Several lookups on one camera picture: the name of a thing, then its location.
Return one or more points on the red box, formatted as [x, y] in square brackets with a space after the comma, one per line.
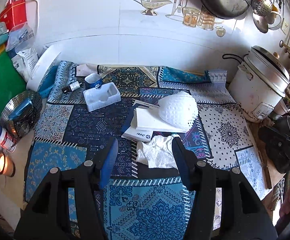
[16, 13]

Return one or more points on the white printed paper strip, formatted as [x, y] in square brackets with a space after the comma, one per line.
[145, 104]

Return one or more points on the patterned patchwork tablecloth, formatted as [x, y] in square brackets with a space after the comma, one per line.
[89, 130]

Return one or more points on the white knitted cap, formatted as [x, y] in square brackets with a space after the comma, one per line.
[177, 107]

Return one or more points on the white red-label pill bottle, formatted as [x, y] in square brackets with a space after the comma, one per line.
[4, 140]

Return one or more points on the green metal box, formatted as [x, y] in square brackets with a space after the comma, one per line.
[2, 80]

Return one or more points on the small dark glass bottle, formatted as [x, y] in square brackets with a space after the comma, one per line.
[72, 87]

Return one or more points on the white rice cooker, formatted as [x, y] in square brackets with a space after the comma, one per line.
[255, 90]

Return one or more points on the white plastic tray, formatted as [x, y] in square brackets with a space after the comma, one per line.
[97, 100]

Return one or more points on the white printed packet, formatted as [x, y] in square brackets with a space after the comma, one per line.
[24, 60]

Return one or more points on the white flat cardboard box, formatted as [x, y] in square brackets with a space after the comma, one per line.
[147, 118]

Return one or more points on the white tissue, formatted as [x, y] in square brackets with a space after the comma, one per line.
[157, 152]

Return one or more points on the steel slotted ladle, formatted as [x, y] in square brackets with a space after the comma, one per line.
[261, 5]

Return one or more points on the black pan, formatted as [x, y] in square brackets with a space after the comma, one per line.
[282, 122]

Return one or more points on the wall socket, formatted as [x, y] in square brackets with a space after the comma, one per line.
[285, 27]

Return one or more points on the wooden board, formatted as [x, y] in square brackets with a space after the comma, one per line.
[272, 177]

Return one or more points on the white round lid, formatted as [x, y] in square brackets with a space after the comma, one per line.
[42, 70]

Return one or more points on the lit glass candle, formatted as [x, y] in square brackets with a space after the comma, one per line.
[0, 163]

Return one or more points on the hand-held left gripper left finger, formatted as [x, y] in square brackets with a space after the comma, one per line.
[108, 162]

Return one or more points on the small white printed box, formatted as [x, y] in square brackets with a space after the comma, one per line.
[137, 134]

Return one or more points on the steel steamer basket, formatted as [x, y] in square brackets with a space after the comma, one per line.
[7, 115]

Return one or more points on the blue paper cup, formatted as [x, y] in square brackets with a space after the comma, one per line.
[94, 83]

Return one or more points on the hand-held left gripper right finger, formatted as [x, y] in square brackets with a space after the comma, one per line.
[182, 165]

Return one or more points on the grey knit hanging cloth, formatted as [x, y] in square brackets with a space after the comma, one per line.
[279, 192]

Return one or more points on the clear printed plastic bag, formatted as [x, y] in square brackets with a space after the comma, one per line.
[19, 36]

